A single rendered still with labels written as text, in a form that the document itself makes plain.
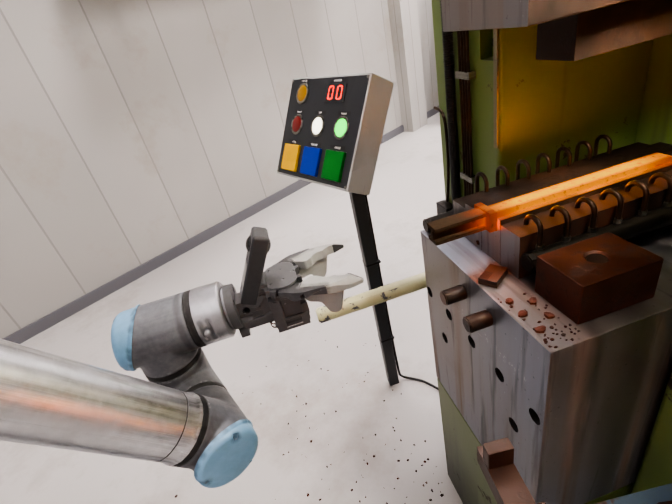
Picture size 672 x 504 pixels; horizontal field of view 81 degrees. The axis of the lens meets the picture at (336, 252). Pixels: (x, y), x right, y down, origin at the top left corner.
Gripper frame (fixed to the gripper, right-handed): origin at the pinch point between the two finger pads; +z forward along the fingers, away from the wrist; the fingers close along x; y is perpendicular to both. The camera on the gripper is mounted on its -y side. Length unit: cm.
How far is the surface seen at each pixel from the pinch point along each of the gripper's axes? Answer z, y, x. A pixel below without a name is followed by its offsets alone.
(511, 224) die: 26.0, 0.4, 4.3
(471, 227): 20.8, 0.6, 1.3
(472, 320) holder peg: 15.4, 11.5, 10.1
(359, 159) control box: 14.4, -2.6, -38.2
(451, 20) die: 24.4, -28.9, -8.7
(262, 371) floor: -37, 100, -88
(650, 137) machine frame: 73, 3, -14
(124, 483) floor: -94, 100, -55
